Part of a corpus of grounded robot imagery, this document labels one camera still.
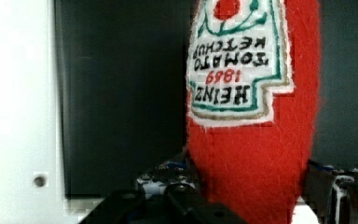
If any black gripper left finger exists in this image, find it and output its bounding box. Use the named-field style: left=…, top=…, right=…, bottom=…
left=79, top=151, right=247, bottom=224

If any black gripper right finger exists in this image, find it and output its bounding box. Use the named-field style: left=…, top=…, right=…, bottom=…
left=302, top=161, right=358, bottom=224

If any red plush ketchup bottle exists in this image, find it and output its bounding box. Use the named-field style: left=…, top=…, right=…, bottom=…
left=186, top=0, right=321, bottom=224

